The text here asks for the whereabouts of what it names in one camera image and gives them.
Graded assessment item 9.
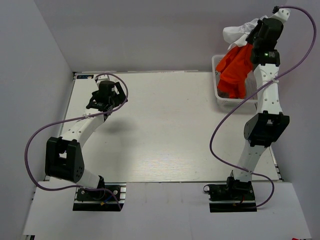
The white t shirt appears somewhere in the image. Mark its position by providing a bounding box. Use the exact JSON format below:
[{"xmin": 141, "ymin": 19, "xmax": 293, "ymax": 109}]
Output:
[{"xmin": 222, "ymin": 15, "xmax": 267, "ymax": 51}]

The orange t shirt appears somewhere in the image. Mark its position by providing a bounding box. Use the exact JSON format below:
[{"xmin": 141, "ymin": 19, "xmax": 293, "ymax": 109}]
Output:
[{"xmin": 216, "ymin": 43, "xmax": 253, "ymax": 99}]

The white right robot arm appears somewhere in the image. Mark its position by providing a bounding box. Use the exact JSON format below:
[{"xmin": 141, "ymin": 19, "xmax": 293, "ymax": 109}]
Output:
[{"xmin": 225, "ymin": 8, "xmax": 290, "ymax": 200}]

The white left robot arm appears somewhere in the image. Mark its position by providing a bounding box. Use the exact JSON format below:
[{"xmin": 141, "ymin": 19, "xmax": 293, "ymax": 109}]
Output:
[{"xmin": 45, "ymin": 80, "xmax": 127, "ymax": 200}]

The blue label sticker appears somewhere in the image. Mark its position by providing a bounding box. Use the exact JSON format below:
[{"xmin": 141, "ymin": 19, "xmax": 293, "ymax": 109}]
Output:
[{"xmin": 76, "ymin": 74, "xmax": 94, "ymax": 79}]

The white plastic basket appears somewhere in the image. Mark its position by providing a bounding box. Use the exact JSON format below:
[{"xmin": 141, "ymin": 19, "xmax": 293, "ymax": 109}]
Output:
[{"xmin": 211, "ymin": 54, "xmax": 258, "ymax": 111}]

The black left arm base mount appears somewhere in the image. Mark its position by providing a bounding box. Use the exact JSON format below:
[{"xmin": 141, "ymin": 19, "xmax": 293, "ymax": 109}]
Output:
[{"xmin": 72, "ymin": 183, "xmax": 127, "ymax": 212}]

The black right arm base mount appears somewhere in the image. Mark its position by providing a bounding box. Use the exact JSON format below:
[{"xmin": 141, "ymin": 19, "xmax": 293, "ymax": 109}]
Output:
[{"xmin": 203, "ymin": 176, "xmax": 257, "ymax": 213}]

